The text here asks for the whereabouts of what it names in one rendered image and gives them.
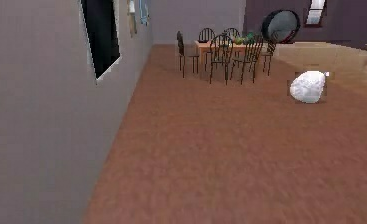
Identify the green plant on table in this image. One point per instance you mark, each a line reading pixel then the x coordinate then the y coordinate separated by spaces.
pixel 244 39

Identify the wooden dining table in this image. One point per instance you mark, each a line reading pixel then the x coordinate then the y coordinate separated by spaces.
pixel 204 46

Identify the blue framed wall picture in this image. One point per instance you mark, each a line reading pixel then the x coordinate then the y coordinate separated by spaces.
pixel 144 11

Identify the white crumpled cloth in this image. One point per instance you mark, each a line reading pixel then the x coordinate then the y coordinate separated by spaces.
pixel 307 86

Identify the round black framed mirror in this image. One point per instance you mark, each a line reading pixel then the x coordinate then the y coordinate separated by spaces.
pixel 280 26

